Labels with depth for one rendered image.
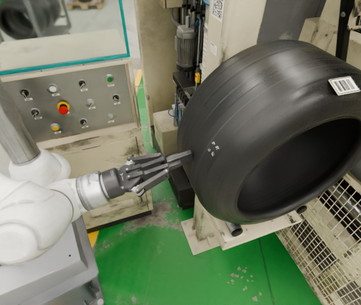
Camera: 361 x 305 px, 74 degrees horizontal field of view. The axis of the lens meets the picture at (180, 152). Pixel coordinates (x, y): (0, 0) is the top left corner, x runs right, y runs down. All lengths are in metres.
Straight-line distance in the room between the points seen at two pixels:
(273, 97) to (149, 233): 1.55
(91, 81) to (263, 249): 1.56
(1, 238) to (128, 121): 0.96
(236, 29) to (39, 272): 1.08
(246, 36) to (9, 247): 0.79
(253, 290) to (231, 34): 1.51
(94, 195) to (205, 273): 1.31
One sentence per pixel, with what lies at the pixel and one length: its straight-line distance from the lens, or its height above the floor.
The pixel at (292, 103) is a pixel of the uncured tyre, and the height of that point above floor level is 1.43.
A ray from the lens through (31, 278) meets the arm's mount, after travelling 1.12.
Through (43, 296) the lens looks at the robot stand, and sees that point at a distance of 1.22.
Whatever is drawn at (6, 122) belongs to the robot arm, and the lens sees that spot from 0.97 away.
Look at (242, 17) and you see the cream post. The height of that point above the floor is 1.49.
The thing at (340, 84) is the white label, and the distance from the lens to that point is 0.62.
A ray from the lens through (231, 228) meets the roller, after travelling 0.91.
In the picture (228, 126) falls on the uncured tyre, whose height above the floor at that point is 1.37.
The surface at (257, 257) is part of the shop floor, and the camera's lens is 1.91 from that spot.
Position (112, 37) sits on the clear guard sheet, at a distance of 1.09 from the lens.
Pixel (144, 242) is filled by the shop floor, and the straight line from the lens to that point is 1.89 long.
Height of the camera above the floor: 1.71
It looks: 45 degrees down
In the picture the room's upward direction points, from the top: straight up
